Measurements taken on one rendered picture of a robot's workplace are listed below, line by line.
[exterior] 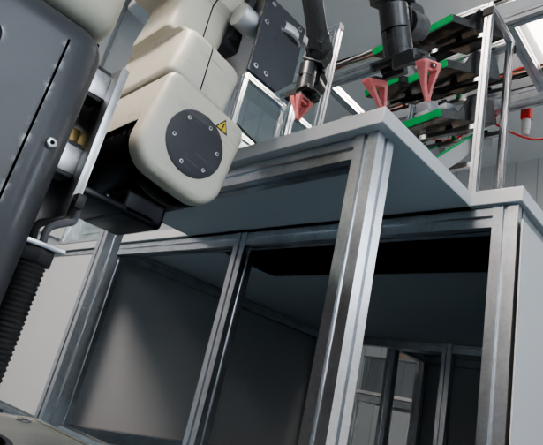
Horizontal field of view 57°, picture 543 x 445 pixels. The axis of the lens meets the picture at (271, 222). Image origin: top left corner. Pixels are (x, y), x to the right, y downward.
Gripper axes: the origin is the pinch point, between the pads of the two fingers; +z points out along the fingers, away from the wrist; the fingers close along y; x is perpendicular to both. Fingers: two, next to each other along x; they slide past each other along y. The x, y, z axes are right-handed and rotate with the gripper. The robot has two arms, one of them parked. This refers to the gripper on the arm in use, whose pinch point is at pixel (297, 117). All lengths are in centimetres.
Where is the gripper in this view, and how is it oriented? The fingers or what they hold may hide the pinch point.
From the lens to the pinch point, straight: 159.4
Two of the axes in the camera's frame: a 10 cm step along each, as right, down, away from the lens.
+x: -6.6, -3.8, -6.5
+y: -7.2, 0.9, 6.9
